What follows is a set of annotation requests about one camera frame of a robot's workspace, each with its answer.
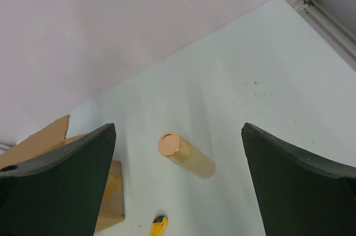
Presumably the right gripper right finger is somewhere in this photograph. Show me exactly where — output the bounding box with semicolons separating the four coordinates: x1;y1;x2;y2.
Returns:
241;123;355;235

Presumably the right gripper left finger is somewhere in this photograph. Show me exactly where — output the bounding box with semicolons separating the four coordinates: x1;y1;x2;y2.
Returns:
1;124;116;235

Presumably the brown cardboard express box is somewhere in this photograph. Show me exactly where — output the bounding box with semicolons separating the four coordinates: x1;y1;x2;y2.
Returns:
1;115;125;233

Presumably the yellow utility knife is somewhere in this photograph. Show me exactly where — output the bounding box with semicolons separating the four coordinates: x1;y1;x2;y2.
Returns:
150;215;168;236

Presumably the frosted bottle with gold cap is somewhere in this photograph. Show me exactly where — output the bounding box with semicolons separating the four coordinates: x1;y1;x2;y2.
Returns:
157;131;216;179

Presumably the left aluminium frame post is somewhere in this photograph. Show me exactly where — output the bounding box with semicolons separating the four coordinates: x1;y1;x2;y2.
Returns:
0;139;16;151

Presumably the aluminium frame post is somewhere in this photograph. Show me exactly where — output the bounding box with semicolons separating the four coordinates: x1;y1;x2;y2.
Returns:
0;139;16;151
286;0;355;68

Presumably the right aluminium frame post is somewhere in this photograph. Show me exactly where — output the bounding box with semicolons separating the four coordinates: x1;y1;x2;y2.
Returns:
286;0;355;68

